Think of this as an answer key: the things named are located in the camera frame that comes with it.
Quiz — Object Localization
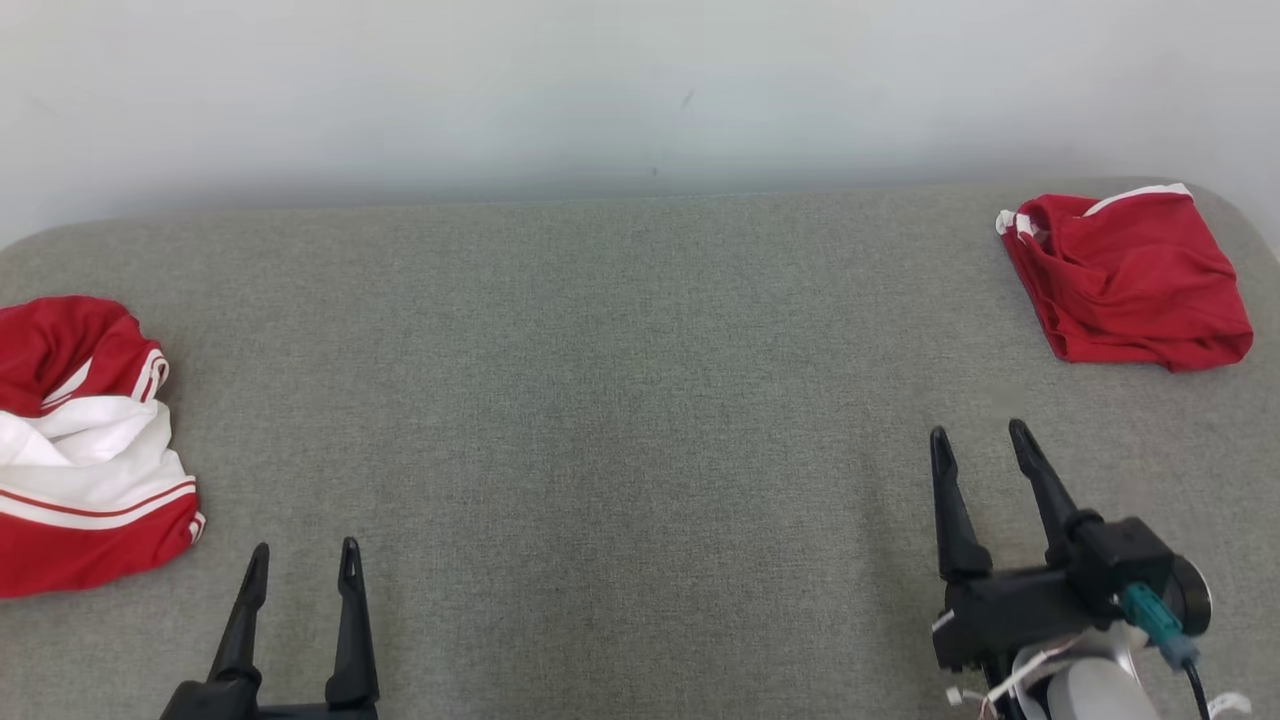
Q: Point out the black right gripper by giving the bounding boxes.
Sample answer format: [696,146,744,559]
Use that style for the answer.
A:
[930,418,1121,671]

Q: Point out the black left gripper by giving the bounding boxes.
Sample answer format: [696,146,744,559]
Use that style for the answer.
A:
[160,537,381,720]

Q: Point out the red Bulls shorts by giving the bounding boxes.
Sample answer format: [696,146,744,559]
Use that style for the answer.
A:
[995,183,1254,373]

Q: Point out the red and white jersey shirt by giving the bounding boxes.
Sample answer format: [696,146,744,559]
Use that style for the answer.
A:
[0,296,206,599]

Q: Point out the grey fabric sofa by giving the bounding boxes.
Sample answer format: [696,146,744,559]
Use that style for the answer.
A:
[0,180,1280,720]

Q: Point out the teal cable connector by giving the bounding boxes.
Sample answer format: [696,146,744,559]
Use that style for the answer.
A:
[1120,585,1201,669]

